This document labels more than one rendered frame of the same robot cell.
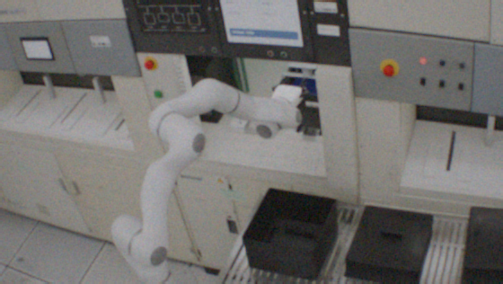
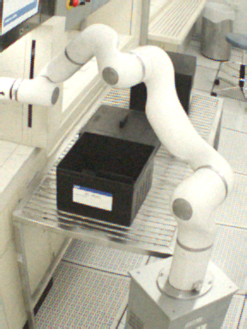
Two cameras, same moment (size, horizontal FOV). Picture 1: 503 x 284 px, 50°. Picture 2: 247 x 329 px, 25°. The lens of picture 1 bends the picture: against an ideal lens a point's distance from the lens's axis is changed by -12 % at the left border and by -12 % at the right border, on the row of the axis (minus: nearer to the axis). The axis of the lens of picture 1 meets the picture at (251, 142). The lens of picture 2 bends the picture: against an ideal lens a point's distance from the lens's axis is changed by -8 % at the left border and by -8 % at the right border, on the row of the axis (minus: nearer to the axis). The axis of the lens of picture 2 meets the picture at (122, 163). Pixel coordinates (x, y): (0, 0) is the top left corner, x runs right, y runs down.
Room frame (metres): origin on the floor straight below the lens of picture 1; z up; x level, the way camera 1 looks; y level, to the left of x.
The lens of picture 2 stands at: (1.91, 1.66, 2.02)
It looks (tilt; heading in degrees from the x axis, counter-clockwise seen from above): 32 degrees down; 256
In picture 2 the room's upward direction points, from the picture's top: 4 degrees clockwise
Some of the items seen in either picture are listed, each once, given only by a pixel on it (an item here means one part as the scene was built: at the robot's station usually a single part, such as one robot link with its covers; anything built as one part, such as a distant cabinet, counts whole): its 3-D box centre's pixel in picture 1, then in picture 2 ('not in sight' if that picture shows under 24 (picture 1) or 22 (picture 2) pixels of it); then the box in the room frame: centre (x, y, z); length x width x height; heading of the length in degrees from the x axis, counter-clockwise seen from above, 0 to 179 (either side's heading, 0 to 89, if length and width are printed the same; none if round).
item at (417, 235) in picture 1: (391, 243); (123, 131); (1.39, -0.44, 0.83); 0.29 x 0.29 x 0.13; 60
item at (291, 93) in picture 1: (286, 98); (5, 87); (1.89, -0.16, 1.20); 0.11 x 0.10 x 0.07; 149
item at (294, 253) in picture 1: (292, 234); (105, 177); (1.53, -0.08, 0.85); 0.28 x 0.28 x 0.17; 60
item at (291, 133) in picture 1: (315, 122); not in sight; (2.10, -0.29, 0.89); 0.22 x 0.21 x 0.04; 152
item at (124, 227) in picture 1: (138, 248); (196, 212); (1.39, 0.45, 1.07); 0.19 x 0.12 x 0.24; 39
